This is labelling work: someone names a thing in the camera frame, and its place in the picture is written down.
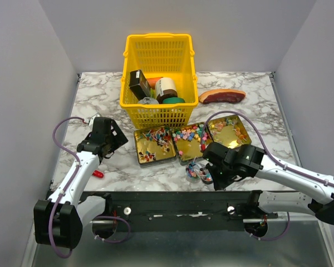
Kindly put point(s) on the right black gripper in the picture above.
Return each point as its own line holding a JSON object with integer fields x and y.
{"x": 219, "y": 183}

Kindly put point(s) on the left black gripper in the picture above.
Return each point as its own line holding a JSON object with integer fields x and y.
{"x": 119, "y": 138}

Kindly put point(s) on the metal candy scoop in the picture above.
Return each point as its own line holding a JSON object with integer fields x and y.
{"x": 207, "y": 179}

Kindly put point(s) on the gold candy tin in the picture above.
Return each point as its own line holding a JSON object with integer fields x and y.
{"x": 229, "y": 131}
{"x": 154, "y": 146}
{"x": 189, "y": 141}

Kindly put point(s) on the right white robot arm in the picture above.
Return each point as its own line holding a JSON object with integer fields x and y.
{"x": 312, "y": 193}

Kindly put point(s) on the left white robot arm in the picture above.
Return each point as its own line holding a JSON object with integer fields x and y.
{"x": 59, "y": 220}

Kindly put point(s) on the clear plastic jar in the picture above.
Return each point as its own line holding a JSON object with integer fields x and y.
{"x": 194, "y": 172}

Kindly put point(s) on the red small object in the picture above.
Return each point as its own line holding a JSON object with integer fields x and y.
{"x": 98, "y": 174}

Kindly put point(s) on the black box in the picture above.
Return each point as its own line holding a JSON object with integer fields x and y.
{"x": 139, "y": 85}

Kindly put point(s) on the toy meat slice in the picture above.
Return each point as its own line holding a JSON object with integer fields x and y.
{"x": 222, "y": 95}

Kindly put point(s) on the orange carrot toy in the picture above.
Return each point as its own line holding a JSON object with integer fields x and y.
{"x": 152, "y": 81}

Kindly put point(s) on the white brown jar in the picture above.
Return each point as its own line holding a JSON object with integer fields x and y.
{"x": 165, "y": 88}

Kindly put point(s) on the yellow plastic basket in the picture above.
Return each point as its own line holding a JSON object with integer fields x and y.
{"x": 160, "y": 55}

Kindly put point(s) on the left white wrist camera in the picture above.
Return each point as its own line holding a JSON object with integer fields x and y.
{"x": 91, "y": 120}

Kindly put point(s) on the black base frame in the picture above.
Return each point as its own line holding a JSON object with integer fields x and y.
{"x": 188, "y": 210}

